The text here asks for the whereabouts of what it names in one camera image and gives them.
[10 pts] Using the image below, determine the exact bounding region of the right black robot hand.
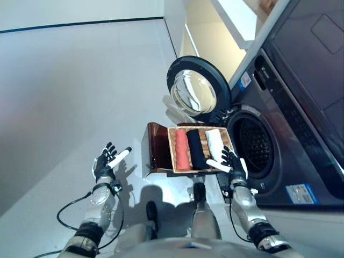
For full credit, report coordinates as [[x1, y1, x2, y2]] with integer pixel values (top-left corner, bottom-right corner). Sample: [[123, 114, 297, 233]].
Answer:
[[205, 146, 248, 185]]

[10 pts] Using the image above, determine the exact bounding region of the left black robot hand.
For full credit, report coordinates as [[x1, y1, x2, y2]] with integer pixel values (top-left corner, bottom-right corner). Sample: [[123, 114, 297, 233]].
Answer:
[[93, 141, 133, 184]]

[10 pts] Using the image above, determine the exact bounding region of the white cloth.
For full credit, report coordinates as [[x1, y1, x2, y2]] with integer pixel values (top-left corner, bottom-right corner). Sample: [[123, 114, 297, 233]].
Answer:
[[205, 128, 230, 168]]

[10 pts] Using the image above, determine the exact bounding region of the black cloth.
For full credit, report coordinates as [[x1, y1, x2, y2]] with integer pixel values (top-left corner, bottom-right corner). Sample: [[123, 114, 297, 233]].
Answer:
[[187, 130, 209, 171]]

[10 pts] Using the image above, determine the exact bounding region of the dark grey washing machine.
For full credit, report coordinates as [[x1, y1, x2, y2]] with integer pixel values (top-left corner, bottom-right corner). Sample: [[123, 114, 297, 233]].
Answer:
[[216, 48, 344, 210]]

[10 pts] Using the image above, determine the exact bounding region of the round glass washing machine door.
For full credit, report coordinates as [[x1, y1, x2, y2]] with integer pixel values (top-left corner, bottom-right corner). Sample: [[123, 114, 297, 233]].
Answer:
[[166, 55, 232, 122]]

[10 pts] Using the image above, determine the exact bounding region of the rolled coral red cloth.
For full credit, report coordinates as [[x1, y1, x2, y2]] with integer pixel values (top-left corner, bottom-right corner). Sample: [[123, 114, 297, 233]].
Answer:
[[175, 128, 193, 170]]

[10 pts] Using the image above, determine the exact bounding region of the right silver robot leg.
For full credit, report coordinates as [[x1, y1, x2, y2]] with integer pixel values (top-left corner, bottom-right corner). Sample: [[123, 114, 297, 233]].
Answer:
[[191, 182, 223, 240]]

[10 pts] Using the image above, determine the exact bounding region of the silver robot leg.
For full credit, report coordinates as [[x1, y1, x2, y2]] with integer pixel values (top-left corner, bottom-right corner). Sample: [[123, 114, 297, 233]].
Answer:
[[125, 200, 160, 242], [191, 182, 223, 240]]

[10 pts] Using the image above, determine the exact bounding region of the brown translucent acrylic stool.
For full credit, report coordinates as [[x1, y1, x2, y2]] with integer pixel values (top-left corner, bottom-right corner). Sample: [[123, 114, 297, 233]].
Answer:
[[141, 122, 213, 178]]

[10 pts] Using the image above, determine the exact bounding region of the rectangular wicker basket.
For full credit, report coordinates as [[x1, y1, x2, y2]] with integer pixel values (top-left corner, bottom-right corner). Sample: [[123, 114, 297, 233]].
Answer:
[[167, 125, 235, 174]]

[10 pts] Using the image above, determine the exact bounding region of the left silver robot leg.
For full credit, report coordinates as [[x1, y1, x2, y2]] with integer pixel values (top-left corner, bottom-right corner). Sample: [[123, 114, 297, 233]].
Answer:
[[125, 200, 160, 242]]

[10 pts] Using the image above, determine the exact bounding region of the large blue energy label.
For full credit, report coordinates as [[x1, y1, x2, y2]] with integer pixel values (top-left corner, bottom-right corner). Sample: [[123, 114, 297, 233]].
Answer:
[[285, 183, 320, 206]]

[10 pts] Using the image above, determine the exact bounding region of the small blue sticker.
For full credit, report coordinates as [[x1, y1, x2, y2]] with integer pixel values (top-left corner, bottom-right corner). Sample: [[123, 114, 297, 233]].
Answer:
[[239, 73, 251, 89]]

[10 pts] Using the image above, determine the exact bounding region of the silver robot torso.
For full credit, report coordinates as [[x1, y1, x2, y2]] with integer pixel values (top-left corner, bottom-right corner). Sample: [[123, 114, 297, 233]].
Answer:
[[106, 235, 271, 258]]

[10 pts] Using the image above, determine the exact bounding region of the dark grey dryer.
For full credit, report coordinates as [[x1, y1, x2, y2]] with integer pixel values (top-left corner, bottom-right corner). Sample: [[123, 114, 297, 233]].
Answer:
[[262, 0, 344, 165]]

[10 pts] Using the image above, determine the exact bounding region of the white cabinet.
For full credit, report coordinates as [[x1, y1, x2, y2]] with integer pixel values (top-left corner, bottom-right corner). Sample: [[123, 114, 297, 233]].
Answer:
[[163, 0, 291, 90]]

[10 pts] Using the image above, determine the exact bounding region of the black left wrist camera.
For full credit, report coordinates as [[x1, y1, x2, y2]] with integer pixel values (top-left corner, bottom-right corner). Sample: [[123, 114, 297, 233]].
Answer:
[[109, 180, 123, 193]]

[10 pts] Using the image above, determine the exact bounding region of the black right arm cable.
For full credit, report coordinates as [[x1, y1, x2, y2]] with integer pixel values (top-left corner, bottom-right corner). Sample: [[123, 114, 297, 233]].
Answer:
[[228, 198, 255, 243]]

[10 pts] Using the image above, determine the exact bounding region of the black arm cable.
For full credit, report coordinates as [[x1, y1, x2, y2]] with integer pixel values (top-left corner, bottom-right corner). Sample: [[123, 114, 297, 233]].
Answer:
[[228, 198, 255, 243], [56, 191, 125, 250]]

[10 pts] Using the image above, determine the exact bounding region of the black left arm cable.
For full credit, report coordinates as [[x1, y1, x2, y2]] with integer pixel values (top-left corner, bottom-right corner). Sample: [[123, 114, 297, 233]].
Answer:
[[56, 191, 125, 250]]

